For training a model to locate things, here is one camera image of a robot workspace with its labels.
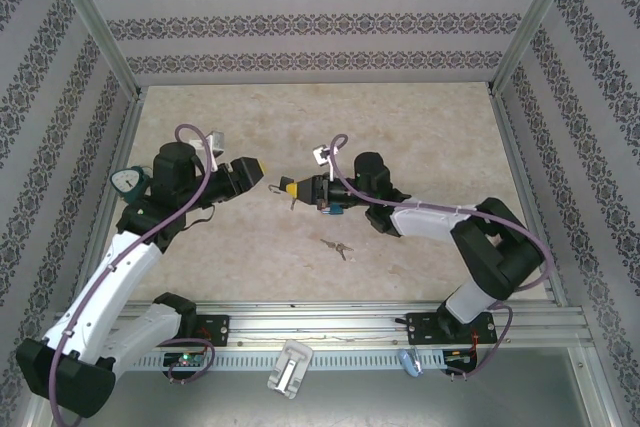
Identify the black padlock key bunch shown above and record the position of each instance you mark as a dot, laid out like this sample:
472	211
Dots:
292	203

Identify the blue padlock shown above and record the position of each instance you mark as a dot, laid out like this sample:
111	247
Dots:
337	211

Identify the blue padlock key bunch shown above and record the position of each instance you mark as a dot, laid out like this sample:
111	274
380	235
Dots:
340	247

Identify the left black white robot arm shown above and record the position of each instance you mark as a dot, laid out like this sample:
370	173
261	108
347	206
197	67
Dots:
120	272

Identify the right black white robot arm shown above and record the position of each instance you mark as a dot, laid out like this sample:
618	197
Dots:
425	219

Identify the left controller circuit board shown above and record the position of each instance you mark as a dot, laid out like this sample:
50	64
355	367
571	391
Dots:
185	358

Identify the controller circuit board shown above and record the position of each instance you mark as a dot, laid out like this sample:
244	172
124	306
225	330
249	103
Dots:
185	358
457	358

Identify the light blue clip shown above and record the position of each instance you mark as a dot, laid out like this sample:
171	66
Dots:
411	364

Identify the right controller circuit board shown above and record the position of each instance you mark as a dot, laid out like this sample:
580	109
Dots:
457	358

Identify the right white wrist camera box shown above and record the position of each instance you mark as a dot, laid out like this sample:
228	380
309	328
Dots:
320	154

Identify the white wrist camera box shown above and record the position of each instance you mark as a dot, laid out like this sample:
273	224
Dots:
217	142
320	154

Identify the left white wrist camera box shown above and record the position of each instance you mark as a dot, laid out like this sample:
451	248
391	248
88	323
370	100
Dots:
217	142

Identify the aluminium side rail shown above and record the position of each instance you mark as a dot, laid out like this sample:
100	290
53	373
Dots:
121	147
515	147

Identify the aluminium mounting rail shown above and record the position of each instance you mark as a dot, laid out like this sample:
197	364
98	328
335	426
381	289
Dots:
320	329

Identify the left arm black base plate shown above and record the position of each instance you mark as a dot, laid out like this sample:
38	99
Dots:
215	329

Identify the aluminium frame post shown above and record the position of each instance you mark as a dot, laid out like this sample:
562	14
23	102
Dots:
535	22
95	27

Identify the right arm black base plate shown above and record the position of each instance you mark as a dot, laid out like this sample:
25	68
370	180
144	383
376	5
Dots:
425	329

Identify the white plastic bracket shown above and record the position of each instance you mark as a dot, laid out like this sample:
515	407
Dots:
290	372

